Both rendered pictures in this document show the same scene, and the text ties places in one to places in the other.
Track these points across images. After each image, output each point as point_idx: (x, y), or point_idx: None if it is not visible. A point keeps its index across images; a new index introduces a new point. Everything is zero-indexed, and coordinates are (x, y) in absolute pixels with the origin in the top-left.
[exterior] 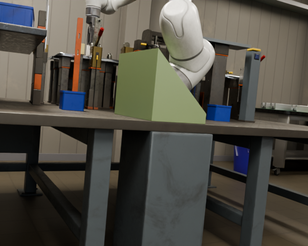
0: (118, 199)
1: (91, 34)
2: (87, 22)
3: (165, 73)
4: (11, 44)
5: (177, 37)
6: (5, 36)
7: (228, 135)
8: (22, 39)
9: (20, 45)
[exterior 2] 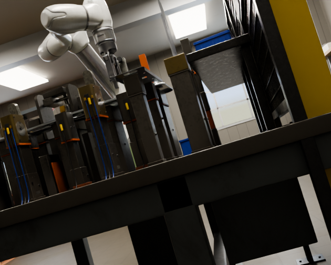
0: None
1: (120, 70)
2: (116, 50)
3: None
4: (229, 73)
5: None
6: (237, 80)
7: None
8: (223, 84)
9: (219, 76)
